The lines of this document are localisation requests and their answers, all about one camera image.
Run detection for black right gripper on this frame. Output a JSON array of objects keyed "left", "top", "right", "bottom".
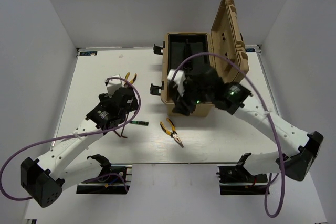
[{"left": 172, "top": 81, "right": 213, "bottom": 117}]

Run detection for green black screwdriver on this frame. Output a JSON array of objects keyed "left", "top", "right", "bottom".
[{"left": 130, "top": 121, "right": 149, "bottom": 126}]

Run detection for tan plastic toolbox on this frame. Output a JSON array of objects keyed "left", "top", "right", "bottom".
[{"left": 150, "top": 0, "right": 249, "bottom": 116}]

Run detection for yellow black long-nose pliers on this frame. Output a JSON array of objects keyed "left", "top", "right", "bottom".
[{"left": 160, "top": 118, "right": 184, "bottom": 148}]

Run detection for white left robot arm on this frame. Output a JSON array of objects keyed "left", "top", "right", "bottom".
[{"left": 21, "top": 87, "right": 139, "bottom": 208}]

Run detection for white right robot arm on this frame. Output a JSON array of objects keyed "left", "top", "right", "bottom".
[{"left": 167, "top": 67, "right": 324, "bottom": 182}]

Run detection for blue label sticker right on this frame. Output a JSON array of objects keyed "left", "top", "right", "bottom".
[{"left": 245, "top": 48, "right": 256, "bottom": 53}]

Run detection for blue label sticker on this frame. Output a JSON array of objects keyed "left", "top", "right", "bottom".
[
  {"left": 79, "top": 51, "right": 98, "bottom": 56},
  {"left": 245, "top": 48, "right": 256, "bottom": 53}
]

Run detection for blue label sticker left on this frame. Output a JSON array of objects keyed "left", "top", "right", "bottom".
[{"left": 79, "top": 51, "right": 98, "bottom": 56}]

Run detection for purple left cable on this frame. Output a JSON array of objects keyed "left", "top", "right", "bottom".
[{"left": 0, "top": 76, "right": 142, "bottom": 200}]

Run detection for purple cable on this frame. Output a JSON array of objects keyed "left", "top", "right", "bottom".
[
  {"left": 0, "top": 76, "right": 142, "bottom": 200},
  {"left": 172, "top": 52, "right": 287, "bottom": 218}
]

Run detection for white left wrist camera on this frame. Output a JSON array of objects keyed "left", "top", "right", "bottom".
[{"left": 105, "top": 74, "right": 123, "bottom": 97}]

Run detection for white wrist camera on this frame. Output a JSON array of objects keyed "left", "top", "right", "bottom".
[
  {"left": 167, "top": 69, "right": 186, "bottom": 96},
  {"left": 105, "top": 74, "right": 123, "bottom": 97}
]

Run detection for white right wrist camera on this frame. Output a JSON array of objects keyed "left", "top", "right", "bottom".
[{"left": 167, "top": 69, "right": 186, "bottom": 96}]

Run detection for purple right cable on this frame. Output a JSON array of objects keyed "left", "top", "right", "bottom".
[{"left": 172, "top": 52, "right": 287, "bottom": 218}]

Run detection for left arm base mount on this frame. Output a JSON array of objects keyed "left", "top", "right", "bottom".
[{"left": 76, "top": 154, "right": 132, "bottom": 195}]

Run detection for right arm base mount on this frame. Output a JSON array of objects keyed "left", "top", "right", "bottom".
[{"left": 216, "top": 153, "right": 268, "bottom": 196}]

